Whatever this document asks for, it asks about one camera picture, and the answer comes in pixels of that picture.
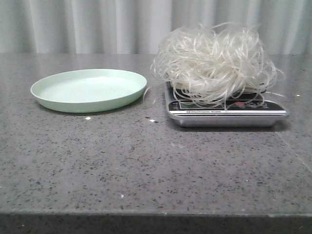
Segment white pleated curtain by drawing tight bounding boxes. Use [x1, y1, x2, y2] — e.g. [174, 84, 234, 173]
[0, 0, 312, 54]

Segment pale green round plate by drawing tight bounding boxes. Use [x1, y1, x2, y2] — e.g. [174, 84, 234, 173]
[31, 69, 147, 113]

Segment silver black kitchen scale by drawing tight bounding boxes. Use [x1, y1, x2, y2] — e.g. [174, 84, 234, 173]
[165, 82, 289, 127]

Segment translucent white vermicelli bundle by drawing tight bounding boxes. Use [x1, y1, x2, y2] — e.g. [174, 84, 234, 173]
[151, 22, 284, 110]

